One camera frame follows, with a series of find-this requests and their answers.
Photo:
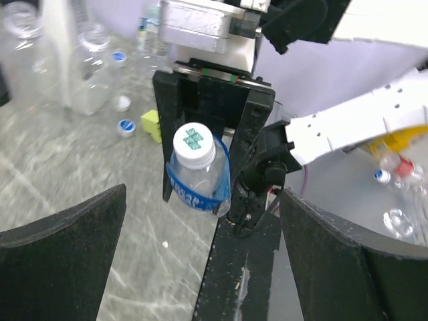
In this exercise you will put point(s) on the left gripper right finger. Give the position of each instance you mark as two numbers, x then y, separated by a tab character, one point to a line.
344	271

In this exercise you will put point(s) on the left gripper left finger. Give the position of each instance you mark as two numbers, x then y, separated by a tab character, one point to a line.
56	268

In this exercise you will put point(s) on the bottles outside the cell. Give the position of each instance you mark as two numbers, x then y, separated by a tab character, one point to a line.
402	168

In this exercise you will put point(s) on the clear open bottle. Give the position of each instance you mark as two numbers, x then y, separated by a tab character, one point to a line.
29	57

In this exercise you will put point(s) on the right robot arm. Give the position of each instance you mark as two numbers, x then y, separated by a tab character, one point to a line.
342	71

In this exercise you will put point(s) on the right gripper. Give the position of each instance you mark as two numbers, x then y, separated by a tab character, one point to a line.
221	98

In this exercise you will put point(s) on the green toy block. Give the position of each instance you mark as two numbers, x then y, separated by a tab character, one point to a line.
151	125

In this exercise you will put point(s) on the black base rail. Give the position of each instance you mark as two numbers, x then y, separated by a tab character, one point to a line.
238	274

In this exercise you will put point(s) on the blue white bottle cap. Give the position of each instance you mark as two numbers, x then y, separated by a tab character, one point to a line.
126	128

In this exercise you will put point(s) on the blue label water bottle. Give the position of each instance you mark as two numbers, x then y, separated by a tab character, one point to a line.
199	169

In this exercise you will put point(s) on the small clear labelled bottle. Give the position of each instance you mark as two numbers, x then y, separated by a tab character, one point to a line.
150	46

